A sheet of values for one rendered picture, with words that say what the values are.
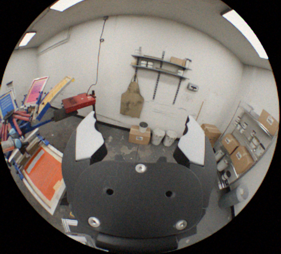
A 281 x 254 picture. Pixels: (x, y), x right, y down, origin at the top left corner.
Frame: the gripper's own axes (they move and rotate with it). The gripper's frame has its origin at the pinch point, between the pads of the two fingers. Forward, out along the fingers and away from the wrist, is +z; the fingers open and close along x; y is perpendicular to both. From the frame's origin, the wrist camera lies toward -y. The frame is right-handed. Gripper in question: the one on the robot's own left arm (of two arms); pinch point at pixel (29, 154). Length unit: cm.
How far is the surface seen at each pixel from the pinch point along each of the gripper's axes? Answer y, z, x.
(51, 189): 9.5, 5.3, 47.3
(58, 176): -6.7, 5.3, 47.2
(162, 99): -200, -11, 142
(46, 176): 2.1, 5.3, 35.3
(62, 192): 3, 2, 60
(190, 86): -194, -59, 196
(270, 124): -46, -83, 324
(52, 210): 25, 2, 59
